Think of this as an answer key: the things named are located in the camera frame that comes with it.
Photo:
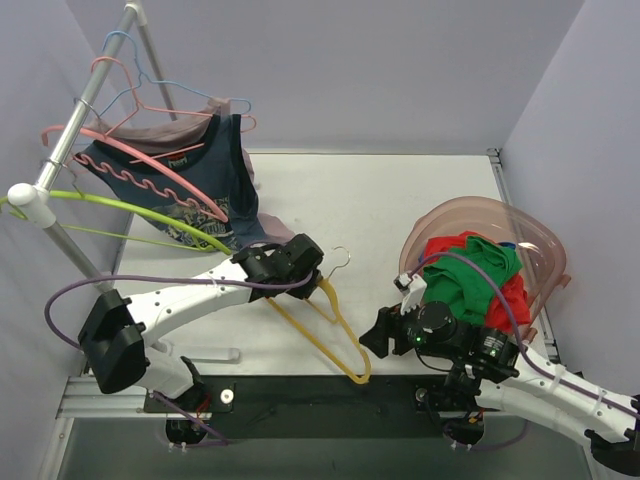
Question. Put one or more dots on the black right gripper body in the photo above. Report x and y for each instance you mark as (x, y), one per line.
(395, 329)

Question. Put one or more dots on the green tank top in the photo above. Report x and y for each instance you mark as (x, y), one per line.
(470, 280)

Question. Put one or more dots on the yellow plastic hanger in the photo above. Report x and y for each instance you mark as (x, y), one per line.
(334, 318)

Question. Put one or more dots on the red tank top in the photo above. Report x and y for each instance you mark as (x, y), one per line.
(510, 300)

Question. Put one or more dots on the lime green hanger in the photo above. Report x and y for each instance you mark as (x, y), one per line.
(201, 242)

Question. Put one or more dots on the dark grey-blue tank top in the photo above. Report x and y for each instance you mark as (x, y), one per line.
(215, 200)

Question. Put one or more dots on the pink wire hanger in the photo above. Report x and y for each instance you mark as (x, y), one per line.
(181, 134)

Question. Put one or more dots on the pink plastic hanger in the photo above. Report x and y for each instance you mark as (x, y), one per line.
(202, 198)

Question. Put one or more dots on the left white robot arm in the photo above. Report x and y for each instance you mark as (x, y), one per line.
(121, 336)

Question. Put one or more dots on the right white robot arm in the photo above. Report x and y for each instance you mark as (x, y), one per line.
(496, 373)

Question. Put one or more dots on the mauve pink tank top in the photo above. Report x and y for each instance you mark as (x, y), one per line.
(150, 132)

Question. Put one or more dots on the pink translucent plastic basin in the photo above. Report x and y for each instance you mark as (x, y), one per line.
(455, 249)

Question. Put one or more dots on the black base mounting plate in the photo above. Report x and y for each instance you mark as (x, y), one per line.
(332, 407)

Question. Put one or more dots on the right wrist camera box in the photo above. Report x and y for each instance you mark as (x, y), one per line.
(412, 287)

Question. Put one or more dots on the light blue wire hanger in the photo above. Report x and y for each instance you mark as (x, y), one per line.
(158, 78)

